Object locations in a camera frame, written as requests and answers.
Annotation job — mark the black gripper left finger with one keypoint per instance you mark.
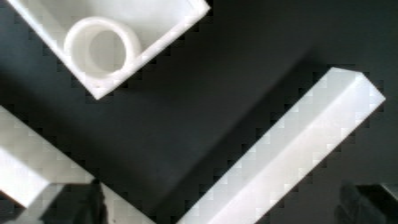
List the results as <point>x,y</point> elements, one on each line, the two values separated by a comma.
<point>76,207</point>

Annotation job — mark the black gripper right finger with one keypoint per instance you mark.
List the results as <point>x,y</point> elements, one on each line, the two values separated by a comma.
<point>368,204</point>

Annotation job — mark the white chair seat part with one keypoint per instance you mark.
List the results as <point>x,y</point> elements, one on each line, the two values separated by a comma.
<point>107,34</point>

